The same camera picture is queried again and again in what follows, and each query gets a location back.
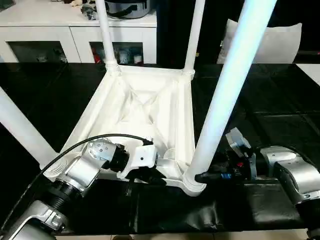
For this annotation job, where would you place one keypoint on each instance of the white plastic table top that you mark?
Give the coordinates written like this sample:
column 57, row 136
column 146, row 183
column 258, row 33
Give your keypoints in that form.
column 145, row 110

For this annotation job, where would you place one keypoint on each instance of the white plastic table leg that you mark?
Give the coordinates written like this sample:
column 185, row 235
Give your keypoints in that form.
column 194, row 35
column 22, row 130
column 106, row 35
column 230, row 85

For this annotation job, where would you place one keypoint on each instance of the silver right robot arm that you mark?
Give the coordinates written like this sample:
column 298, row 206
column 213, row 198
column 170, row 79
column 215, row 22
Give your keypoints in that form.
column 295, row 172

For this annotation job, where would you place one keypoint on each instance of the black work mat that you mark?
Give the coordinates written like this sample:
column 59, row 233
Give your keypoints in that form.
column 280, row 100

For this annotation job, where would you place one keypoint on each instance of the white board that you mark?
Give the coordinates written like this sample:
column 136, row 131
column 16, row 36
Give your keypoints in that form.
column 310, row 72

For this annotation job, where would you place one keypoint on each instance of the grey cushion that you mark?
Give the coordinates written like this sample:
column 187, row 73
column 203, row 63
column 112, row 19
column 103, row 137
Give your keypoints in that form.
column 280, row 45

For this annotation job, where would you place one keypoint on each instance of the black cabinet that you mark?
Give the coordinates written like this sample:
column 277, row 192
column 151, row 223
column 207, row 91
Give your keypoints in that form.
column 170, row 30

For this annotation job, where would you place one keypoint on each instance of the dark gear on cabinet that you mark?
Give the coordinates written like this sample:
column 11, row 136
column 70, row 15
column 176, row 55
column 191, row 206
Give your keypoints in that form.
column 125, row 7

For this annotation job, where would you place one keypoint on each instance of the white cabinet with glass doors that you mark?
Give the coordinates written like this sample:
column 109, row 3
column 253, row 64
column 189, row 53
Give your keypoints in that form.
column 50, row 30

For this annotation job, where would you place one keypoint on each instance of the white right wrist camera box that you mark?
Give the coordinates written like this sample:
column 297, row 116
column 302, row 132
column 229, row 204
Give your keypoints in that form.
column 237, row 139

